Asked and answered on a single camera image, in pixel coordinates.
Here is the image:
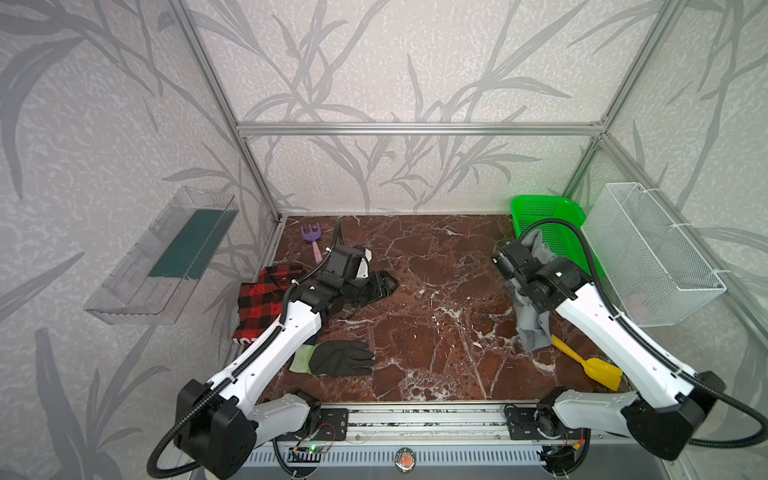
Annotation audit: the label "grey long sleeve shirt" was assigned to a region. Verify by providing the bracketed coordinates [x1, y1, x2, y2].
[505, 229, 556, 353]

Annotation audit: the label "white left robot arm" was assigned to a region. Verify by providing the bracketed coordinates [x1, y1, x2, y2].
[146, 227, 399, 479]

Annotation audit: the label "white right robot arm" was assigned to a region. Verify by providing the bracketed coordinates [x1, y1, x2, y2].
[492, 221, 767, 460]

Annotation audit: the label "purple pink toy rake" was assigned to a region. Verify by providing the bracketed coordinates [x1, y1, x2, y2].
[300, 223, 323, 264]

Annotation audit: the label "black green work glove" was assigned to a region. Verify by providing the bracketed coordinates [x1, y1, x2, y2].
[289, 340, 375, 377]

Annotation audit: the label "red black plaid shirt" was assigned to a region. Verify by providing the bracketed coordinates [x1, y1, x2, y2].
[232, 263, 307, 345]

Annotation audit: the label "yellow toy shovel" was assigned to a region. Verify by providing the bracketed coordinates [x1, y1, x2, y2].
[551, 335, 623, 392]

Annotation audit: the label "round red emblem button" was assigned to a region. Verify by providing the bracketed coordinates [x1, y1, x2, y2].
[394, 447, 417, 474]

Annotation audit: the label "white wire mesh basket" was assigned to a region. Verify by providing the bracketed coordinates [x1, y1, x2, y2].
[582, 182, 727, 328]

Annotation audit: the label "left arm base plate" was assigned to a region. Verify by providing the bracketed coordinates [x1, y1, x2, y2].
[312, 407, 350, 442]

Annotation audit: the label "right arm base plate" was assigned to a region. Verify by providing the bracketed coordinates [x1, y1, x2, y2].
[502, 404, 583, 444]

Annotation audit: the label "aluminium frame rails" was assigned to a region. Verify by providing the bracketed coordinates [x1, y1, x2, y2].
[164, 0, 768, 480]

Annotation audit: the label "clear plastic wall shelf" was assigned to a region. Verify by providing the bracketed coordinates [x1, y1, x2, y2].
[84, 187, 239, 326]

